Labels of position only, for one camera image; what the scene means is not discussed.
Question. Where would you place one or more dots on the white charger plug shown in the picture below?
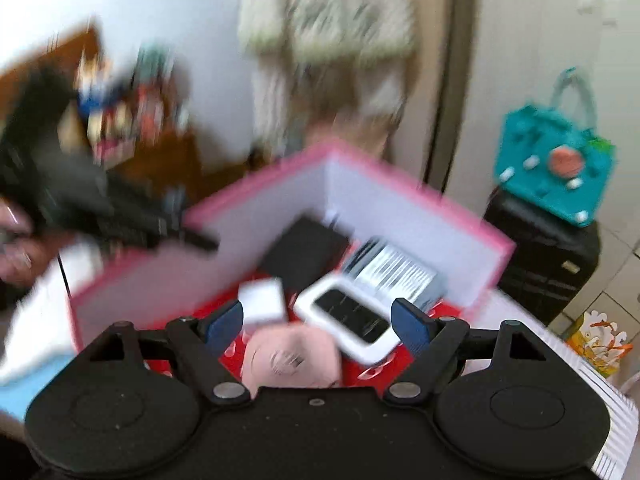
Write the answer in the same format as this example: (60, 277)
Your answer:
(260, 300)

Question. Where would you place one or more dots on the teal felt handbag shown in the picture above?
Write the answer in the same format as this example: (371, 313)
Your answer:
(530, 140)

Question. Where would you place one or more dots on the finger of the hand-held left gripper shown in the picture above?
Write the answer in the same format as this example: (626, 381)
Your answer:
(195, 237)

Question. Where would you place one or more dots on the striped white cloth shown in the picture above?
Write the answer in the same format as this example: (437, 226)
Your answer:
(615, 420)

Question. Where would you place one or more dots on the pink cardboard box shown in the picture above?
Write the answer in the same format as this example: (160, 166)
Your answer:
(400, 210)

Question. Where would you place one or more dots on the cream knitted cardigan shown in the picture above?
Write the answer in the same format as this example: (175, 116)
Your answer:
(325, 10)

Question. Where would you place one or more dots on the beige three-door wardrobe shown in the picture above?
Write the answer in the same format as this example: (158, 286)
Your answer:
(525, 20)

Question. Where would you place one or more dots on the assorted colourful clutter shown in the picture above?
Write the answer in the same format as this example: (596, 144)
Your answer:
(145, 100)

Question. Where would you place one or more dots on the black suitcase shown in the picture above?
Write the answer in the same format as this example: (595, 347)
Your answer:
(540, 260)

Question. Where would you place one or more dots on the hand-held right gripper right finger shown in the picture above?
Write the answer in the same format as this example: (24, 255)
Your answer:
(411, 327)

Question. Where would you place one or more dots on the yellow printed paper bag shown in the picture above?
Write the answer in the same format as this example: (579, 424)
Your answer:
(595, 350)

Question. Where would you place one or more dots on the grey device with label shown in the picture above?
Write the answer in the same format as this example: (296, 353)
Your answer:
(395, 270)

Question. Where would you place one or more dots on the person's left hand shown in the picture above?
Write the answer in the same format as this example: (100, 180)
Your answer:
(25, 255)

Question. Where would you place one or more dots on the white device with dark screen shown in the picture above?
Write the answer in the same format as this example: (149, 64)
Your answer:
(350, 315)

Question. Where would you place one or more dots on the pink round compact case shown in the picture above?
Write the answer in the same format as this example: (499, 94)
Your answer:
(295, 355)

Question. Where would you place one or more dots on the black portable hard drive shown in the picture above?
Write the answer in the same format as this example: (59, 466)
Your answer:
(305, 255)

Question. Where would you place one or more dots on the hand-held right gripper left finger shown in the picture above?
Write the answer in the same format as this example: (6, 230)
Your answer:
(224, 327)

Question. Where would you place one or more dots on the red box with white print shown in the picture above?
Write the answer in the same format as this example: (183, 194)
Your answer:
(365, 377)

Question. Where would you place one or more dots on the brown wooden cabinet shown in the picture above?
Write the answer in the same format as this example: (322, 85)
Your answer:
(165, 160)

